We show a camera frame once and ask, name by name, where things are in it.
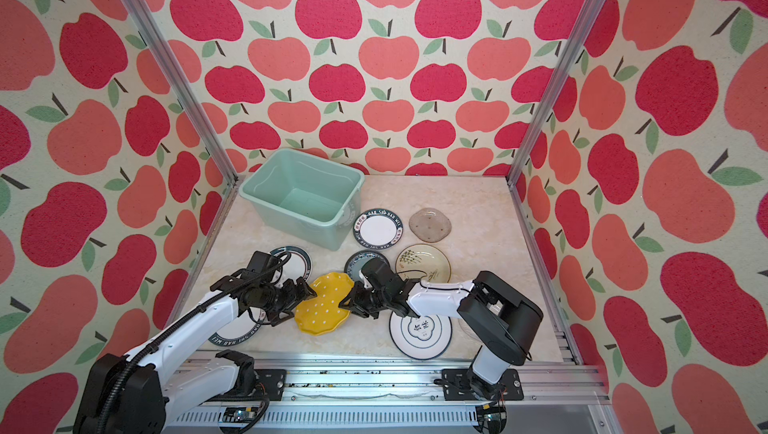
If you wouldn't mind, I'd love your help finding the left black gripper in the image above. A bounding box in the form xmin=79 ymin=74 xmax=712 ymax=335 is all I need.
xmin=260 ymin=274 xmax=319 ymax=324

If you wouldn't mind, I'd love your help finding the yellow dotted scalloped plate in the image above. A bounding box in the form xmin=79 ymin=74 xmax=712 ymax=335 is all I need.
xmin=295 ymin=272 xmax=354 ymax=336

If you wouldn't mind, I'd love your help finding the white plate black quatrefoil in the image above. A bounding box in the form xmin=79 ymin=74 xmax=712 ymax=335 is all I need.
xmin=389 ymin=313 xmax=453 ymax=360

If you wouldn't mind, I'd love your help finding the white plate red-green lettered rim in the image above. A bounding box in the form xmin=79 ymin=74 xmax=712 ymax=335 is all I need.
xmin=353 ymin=208 xmax=404 ymax=250

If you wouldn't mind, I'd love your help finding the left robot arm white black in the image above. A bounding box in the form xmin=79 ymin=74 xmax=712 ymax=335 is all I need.
xmin=73 ymin=251 xmax=317 ymax=433

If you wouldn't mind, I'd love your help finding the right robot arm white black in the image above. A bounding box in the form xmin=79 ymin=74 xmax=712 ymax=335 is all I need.
xmin=339 ymin=259 xmax=544 ymax=402

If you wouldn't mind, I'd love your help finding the mint green plastic bin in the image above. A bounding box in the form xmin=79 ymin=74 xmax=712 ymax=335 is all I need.
xmin=239 ymin=149 xmax=365 ymax=251

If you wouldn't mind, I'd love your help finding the white plate dark green rim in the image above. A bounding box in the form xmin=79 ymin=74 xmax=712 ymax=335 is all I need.
xmin=270 ymin=246 xmax=312 ymax=286

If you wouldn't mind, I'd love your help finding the teal patterned small plate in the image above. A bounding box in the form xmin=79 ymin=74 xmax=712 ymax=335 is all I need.
xmin=344 ymin=250 xmax=390 ymax=286

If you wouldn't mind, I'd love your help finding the white plate lettered rim front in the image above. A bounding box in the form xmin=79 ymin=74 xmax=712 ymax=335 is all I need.
xmin=208 ymin=308 xmax=266 ymax=348

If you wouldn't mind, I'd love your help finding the cream plate with plant drawing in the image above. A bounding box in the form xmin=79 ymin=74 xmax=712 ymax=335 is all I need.
xmin=395 ymin=244 xmax=452 ymax=283

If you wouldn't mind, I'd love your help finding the brown speckled square plate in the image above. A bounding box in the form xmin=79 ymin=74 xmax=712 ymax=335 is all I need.
xmin=409 ymin=207 xmax=452 ymax=243

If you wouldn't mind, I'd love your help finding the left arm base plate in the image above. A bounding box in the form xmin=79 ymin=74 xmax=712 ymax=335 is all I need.
xmin=210 ymin=369 xmax=287 ymax=402

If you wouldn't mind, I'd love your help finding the aluminium front rail frame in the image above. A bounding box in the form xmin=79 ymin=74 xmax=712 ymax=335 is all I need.
xmin=160 ymin=355 xmax=620 ymax=433

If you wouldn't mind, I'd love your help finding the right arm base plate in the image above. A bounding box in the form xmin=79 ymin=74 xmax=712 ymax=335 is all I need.
xmin=433 ymin=369 xmax=525 ymax=402

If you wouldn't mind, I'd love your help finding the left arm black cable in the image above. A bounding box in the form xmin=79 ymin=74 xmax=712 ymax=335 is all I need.
xmin=95 ymin=253 xmax=292 ymax=434

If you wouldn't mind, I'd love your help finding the left aluminium corner post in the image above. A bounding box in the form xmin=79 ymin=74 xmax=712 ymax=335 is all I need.
xmin=121 ymin=0 xmax=238 ymax=188

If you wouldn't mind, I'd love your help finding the aluminium corner post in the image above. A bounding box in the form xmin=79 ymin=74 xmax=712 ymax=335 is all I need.
xmin=121 ymin=0 xmax=238 ymax=188
xmin=507 ymin=0 xmax=606 ymax=191

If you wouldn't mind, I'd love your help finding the right aluminium corner post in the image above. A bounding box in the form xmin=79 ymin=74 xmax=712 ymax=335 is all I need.
xmin=507 ymin=0 xmax=606 ymax=191

